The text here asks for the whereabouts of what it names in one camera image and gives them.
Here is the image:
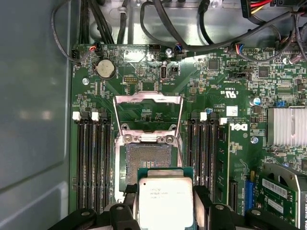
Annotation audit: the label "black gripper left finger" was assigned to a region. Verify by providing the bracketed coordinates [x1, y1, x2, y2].
[47, 184, 140, 230]

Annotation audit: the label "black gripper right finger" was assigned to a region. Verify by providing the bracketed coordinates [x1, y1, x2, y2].
[193, 185, 300, 230]

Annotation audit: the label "silver green CPU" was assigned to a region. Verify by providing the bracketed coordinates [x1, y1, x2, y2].
[137, 167, 195, 230]

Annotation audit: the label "black expansion slot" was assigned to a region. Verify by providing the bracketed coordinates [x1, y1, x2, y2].
[228, 179, 238, 213]

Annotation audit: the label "blue expansion slot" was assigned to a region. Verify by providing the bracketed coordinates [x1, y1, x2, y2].
[244, 170, 255, 211]

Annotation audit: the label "RAM slot black clips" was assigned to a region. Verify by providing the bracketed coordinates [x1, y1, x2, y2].
[81, 109, 95, 211]
[186, 112, 197, 190]
[99, 109, 113, 209]
[205, 112, 216, 202]

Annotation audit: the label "RAM slot white clips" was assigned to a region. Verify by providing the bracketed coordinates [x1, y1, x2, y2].
[215, 117, 231, 206]
[195, 111, 207, 187]
[91, 107, 104, 214]
[71, 111, 86, 209]

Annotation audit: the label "CPU socket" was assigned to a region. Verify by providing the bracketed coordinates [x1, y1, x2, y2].
[114, 130, 185, 204]

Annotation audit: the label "green RAM stick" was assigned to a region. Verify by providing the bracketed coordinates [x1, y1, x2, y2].
[217, 124, 230, 204]

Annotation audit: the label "black graphics card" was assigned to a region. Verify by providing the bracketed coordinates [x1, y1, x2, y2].
[255, 162, 307, 230]

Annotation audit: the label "silver finned heatsink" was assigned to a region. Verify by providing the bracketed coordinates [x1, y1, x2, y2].
[267, 107, 307, 147]

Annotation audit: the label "green motherboard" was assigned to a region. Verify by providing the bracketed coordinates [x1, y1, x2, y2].
[69, 43, 307, 230]

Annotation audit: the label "black grey PC case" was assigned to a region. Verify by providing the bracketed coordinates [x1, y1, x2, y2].
[0, 0, 307, 230]

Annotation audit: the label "round coin battery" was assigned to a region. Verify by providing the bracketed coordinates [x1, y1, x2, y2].
[94, 58, 117, 81]

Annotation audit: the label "internal USB port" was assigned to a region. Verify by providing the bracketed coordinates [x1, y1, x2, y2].
[160, 61, 168, 83]

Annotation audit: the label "thin wire coloured plug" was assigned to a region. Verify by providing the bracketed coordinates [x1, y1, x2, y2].
[227, 14, 307, 63]

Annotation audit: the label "black cable with clip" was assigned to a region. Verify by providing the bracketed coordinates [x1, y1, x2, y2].
[117, 0, 128, 44]

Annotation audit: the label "black sleeved cable bundle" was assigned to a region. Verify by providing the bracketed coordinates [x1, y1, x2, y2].
[80, 0, 114, 44]

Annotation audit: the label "thin black fan wire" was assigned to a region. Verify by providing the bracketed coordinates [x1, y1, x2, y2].
[50, 0, 81, 63]

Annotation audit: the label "thin black cable loop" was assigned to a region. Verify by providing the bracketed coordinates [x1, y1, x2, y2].
[140, 1, 192, 52]

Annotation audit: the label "thick black cable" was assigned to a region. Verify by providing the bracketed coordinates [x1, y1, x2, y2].
[153, 0, 307, 52]

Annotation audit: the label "black plug coloured wires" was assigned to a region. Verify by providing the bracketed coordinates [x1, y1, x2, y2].
[241, 0, 273, 20]

